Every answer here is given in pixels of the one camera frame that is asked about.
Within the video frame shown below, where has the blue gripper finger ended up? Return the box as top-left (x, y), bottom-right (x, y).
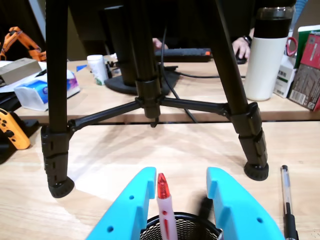
top-left (206, 166), bottom-right (286, 240)
top-left (84, 166), bottom-right (157, 240)

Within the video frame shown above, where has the red retractable pen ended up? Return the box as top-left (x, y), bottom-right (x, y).
top-left (155, 172), bottom-right (179, 240)

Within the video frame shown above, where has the capped black gel pen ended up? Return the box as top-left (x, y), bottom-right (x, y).
top-left (280, 164), bottom-right (300, 240)

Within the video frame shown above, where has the black mesh pen holder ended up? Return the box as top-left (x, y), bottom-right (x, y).
top-left (139, 211), bottom-right (224, 240)

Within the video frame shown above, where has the bystander left hand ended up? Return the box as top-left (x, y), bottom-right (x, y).
top-left (231, 36), bottom-right (252, 60)

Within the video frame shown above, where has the bystander right hand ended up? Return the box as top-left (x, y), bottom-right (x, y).
top-left (152, 37), bottom-right (170, 51)

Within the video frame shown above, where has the black monitor stand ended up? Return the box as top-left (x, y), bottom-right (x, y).
top-left (104, 4), bottom-right (181, 96)

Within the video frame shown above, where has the white medicine box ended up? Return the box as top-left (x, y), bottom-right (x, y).
top-left (272, 55), bottom-right (297, 99)

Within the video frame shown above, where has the orange game controller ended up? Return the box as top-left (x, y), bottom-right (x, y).
top-left (0, 107), bottom-right (32, 150)

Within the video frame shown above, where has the white pill bottle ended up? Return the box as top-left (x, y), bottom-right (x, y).
top-left (86, 54), bottom-right (109, 87)

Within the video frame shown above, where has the white thermos black lid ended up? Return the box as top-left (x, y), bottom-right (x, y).
top-left (244, 6), bottom-right (296, 102)

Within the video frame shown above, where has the blue white tissue pack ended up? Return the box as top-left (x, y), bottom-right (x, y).
top-left (13, 69), bottom-right (82, 112)

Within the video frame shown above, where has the black computer mouse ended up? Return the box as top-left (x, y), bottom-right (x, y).
top-left (235, 53), bottom-right (248, 65)

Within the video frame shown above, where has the black keyboard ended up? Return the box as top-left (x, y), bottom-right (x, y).
top-left (154, 47), bottom-right (214, 64)

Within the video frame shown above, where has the beige cardboard box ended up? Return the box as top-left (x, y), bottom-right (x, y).
top-left (0, 57), bottom-right (43, 89)

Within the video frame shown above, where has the black desk cable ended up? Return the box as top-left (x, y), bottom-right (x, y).
top-left (172, 70), bottom-right (247, 79)

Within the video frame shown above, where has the black camera tripod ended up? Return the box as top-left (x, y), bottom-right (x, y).
top-left (40, 0), bottom-right (270, 199)

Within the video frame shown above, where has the red scissors handle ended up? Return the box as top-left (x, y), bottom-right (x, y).
top-left (285, 36), bottom-right (298, 58)

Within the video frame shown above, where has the black tripod cable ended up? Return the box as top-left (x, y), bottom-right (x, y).
top-left (160, 24), bottom-right (199, 124)

